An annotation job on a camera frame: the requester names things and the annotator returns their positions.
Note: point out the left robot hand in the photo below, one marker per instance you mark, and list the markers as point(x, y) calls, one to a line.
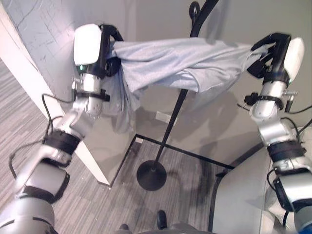
point(87, 46)

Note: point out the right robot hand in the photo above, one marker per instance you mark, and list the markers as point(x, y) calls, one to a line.
point(282, 56)

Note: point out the light blue garment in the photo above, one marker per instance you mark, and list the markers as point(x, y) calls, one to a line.
point(168, 63)

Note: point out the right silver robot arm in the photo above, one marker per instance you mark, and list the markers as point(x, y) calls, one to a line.
point(280, 143)

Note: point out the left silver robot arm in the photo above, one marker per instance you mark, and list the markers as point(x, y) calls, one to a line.
point(48, 156)

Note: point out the black coat rack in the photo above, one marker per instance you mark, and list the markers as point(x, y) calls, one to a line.
point(175, 102)

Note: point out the robot dark foot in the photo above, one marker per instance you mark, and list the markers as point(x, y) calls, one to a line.
point(161, 219)

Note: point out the robot grey torso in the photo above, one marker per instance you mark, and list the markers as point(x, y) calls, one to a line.
point(165, 229)

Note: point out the white wall outlet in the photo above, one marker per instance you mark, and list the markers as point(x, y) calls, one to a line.
point(163, 116)

